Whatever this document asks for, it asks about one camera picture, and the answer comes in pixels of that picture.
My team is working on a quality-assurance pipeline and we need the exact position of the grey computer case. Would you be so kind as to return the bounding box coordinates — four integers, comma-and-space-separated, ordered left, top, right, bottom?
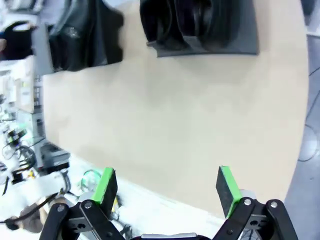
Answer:
17, 109, 47, 141

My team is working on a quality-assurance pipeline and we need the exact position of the grey equipment box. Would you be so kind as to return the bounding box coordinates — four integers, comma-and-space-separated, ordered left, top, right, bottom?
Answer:
39, 142, 72, 173

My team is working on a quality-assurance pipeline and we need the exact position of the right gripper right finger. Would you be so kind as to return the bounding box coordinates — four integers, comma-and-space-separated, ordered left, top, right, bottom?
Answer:
212, 165, 300, 240

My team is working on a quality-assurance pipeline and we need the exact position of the black jacket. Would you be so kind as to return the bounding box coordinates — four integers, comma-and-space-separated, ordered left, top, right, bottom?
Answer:
0, 21, 34, 61

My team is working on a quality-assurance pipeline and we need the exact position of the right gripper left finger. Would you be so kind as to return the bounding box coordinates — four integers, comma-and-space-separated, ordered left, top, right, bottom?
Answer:
39, 166, 131, 240

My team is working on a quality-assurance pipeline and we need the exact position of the black cable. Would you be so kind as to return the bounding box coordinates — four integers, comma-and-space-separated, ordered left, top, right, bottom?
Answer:
0, 169, 73, 226

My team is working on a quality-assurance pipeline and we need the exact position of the black textured shoe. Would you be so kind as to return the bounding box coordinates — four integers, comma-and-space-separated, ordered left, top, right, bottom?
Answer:
174, 0, 242, 49
139, 0, 181, 45

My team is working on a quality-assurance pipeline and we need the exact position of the white labelled box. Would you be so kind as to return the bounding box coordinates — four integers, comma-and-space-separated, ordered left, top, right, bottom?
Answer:
13, 76, 35, 113

